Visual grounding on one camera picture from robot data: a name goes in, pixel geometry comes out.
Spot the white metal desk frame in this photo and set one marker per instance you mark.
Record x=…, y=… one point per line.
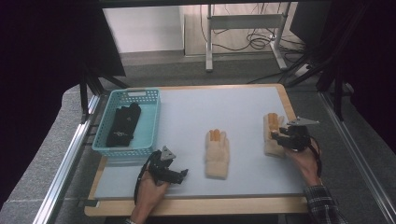
x=246, y=21

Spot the person's right hand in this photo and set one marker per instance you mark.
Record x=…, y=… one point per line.
x=305, y=163

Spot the white power strip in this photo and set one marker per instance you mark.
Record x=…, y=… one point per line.
x=301, y=70

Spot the turquoise plastic basket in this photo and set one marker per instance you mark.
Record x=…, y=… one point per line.
x=146, y=130

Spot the aluminium rail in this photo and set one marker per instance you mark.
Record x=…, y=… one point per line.
x=358, y=155
x=65, y=168

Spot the beige fluffy glove with loop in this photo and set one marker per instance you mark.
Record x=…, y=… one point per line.
x=271, y=137

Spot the person's left hand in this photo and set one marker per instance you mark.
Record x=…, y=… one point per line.
x=149, y=194

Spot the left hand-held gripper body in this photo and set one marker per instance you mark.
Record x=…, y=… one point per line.
x=160, y=166

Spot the black glove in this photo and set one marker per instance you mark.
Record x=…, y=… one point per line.
x=123, y=126

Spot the dark curtain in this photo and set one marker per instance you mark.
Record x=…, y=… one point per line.
x=46, y=62
x=373, y=62

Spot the wooden table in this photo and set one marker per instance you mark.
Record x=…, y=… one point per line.
x=202, y=207

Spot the grey foam mat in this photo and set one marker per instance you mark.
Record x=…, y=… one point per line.
x=243, y=102

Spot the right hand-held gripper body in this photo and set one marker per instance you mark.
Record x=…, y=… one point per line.
x=297, y=137

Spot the black tripod stand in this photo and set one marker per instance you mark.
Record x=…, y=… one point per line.
x=85, y=93
x=337, y=90

